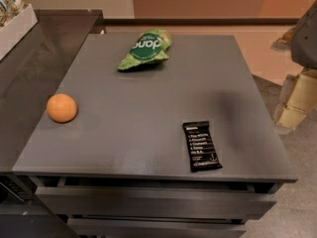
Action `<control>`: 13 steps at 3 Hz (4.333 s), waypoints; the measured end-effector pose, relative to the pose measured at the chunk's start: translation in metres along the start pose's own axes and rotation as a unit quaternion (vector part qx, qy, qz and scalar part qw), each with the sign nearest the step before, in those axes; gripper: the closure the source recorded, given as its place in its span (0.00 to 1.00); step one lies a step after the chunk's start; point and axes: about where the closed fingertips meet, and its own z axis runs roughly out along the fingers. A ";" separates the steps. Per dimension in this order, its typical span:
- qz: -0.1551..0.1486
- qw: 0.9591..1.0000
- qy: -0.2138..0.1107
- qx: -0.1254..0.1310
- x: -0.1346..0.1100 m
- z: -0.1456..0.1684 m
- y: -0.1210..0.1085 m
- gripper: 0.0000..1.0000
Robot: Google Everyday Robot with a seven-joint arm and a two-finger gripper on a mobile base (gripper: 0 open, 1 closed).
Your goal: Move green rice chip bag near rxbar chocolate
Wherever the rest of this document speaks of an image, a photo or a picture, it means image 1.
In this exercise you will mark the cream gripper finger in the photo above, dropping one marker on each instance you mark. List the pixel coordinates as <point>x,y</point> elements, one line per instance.
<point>298,97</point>

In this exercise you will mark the green rice chip bag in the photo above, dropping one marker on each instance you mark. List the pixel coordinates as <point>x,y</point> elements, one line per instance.
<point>150,47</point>

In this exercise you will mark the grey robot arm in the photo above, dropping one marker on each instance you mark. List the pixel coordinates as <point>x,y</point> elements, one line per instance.
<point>302,39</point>

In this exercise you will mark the black rxbar chocolate bar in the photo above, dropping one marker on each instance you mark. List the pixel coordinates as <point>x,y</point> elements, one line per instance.
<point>200,146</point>

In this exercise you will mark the grey drawer cabinet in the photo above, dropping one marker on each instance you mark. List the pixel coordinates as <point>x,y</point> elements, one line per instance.
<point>128,129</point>

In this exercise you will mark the orange fruit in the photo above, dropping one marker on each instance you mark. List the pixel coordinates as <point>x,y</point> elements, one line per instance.
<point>61,108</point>

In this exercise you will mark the upper grey drawer front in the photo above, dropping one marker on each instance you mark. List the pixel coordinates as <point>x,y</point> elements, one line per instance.
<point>155,203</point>

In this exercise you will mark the grey drawer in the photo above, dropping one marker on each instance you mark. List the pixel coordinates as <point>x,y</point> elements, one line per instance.
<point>155,203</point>
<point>153,229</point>

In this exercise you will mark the lower grey drawer front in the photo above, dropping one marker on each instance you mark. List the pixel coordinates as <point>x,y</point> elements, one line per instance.
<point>153,229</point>

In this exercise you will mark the dark side counter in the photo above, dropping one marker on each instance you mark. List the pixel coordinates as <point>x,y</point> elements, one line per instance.
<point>29,75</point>

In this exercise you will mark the white snack box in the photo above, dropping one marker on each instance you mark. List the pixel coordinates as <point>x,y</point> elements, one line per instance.
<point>12,33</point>

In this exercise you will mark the snack packets in box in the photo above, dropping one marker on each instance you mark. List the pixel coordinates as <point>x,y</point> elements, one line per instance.
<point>9,9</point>

